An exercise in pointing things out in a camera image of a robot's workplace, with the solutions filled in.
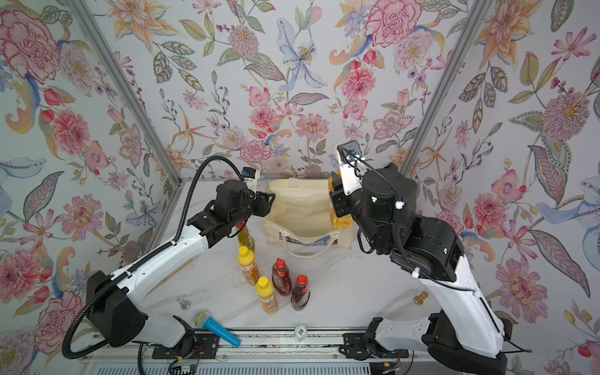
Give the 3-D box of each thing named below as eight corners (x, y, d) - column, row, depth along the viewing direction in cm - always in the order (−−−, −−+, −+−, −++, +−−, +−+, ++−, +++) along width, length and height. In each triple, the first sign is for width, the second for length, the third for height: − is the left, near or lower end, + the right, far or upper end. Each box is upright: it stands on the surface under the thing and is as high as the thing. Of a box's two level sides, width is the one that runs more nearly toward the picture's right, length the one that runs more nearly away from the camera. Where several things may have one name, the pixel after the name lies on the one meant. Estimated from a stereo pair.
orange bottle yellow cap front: (264, 314, 82) (254, 291, 64) (265, 302, 85) (256, 276, 66) (276, 314, 82) (270, 291, 64) (277, 302, 85) (271, 276, 66)
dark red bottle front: (292, 310, 83) (291, 291, 68) (292, 295, 86) (291, 274, 71) (308, 310, 83) (310, 291, 68) (308, 295, 87) (310, 274, 71)
